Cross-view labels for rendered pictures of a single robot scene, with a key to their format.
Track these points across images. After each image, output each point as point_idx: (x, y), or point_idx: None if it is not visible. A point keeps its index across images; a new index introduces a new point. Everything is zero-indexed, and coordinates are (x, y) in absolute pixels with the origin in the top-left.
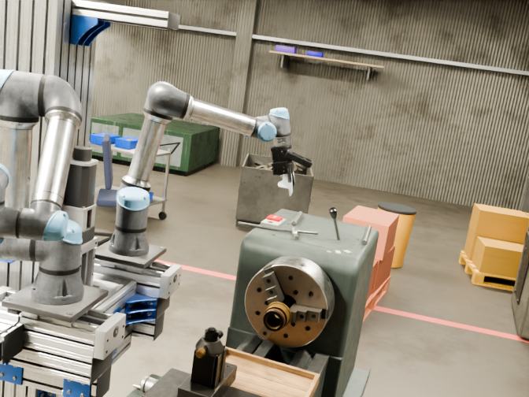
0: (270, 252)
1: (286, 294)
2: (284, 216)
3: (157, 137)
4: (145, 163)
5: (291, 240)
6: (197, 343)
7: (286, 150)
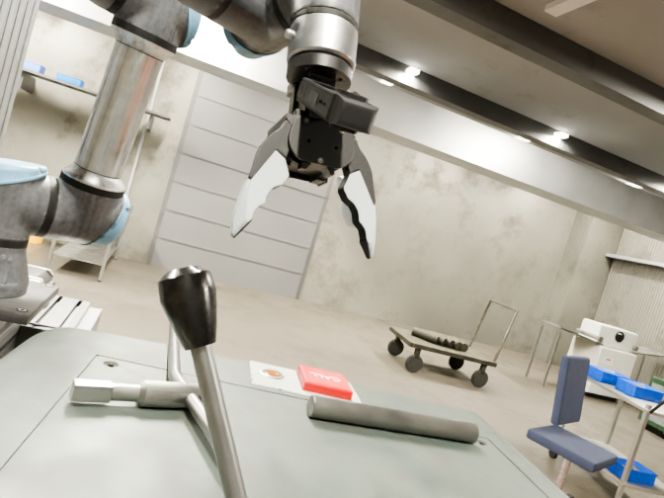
0: None
1: None
2: (398, 408)
3: (112, 73)
4: (87, 128)
5: (54, 391)
6: None
7: (295, 66)
